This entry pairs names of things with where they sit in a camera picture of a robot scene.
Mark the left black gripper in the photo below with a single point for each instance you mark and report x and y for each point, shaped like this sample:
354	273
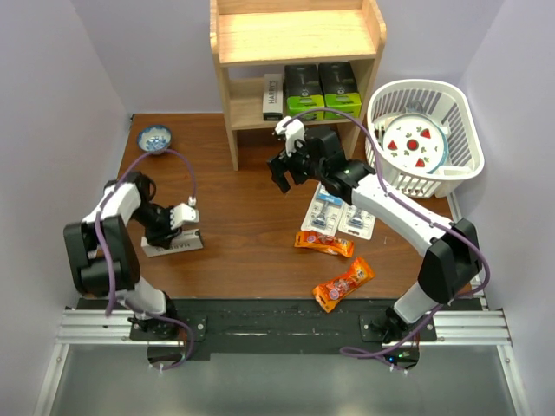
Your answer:
163	237

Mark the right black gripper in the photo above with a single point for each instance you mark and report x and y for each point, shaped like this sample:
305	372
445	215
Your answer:
278	166

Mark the silver Harry's razor box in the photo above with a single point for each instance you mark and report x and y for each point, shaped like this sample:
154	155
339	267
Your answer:
187	240

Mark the orange razor bag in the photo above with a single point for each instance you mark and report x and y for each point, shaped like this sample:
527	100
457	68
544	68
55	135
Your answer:
334	246
330	293

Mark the black green razor box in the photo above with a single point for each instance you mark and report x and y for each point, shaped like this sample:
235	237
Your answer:
302	88
340	90

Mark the white Harry's razor box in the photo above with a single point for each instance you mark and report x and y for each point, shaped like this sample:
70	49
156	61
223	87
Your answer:
273	97

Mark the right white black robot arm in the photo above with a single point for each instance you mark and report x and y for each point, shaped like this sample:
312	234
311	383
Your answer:
449	250

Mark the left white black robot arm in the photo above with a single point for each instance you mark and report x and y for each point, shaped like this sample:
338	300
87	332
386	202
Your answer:
103	261

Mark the wooden two-tier shelf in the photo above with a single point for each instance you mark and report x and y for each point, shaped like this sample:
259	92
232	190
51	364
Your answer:
262	33

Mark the left blue razor blister pack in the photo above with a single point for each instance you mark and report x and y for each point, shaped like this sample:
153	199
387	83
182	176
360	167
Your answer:
324	213

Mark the blue razor blister pack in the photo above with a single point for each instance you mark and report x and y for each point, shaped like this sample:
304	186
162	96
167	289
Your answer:
357	223
324	213

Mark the right blue razor blister pack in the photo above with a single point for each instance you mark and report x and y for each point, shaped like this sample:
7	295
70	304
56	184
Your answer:
357	223

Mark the blue white ceramic bowl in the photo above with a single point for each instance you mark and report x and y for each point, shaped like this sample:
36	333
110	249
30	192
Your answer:
154	139

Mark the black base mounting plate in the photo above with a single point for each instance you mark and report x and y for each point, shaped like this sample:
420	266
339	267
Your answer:
201	328

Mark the white watermelon pattern plate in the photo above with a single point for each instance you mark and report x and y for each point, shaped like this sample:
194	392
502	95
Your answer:
413	142

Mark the white plastic laundry basket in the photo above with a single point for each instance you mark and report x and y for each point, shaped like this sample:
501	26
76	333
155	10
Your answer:
448	108

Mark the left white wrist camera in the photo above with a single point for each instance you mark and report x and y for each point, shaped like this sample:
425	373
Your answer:
184	213

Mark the aluminium rail frame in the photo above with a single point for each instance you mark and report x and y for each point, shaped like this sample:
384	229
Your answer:
462	365

